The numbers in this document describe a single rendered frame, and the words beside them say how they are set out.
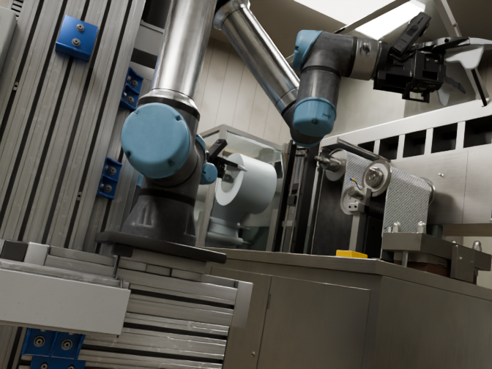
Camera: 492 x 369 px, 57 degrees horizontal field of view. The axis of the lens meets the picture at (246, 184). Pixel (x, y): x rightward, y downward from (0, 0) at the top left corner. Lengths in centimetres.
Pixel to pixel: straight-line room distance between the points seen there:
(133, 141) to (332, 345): 93
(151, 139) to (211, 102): 438
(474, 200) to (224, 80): 380
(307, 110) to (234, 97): 447
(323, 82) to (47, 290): 56
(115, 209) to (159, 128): 38
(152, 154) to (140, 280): 24
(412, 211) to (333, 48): 111
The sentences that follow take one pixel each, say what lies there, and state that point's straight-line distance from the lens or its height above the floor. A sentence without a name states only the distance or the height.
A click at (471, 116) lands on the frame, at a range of 210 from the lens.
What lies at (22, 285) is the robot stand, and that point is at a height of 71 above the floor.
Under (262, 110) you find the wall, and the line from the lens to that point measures 538.
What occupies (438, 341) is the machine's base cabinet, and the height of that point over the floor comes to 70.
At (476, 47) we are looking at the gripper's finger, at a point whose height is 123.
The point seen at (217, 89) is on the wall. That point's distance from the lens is 523.
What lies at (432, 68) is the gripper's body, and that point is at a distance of 90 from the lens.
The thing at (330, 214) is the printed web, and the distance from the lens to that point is 209.
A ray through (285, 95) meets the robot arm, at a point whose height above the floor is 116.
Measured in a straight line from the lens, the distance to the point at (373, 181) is 180.
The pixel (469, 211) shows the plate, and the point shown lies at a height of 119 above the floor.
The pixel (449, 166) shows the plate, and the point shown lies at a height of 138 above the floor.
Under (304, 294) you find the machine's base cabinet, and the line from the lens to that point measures 159.
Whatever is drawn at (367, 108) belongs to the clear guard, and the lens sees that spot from 244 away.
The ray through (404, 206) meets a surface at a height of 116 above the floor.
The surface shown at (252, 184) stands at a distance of 262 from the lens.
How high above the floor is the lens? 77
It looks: 12 degrees up
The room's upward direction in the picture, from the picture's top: 10 degrees clockwise
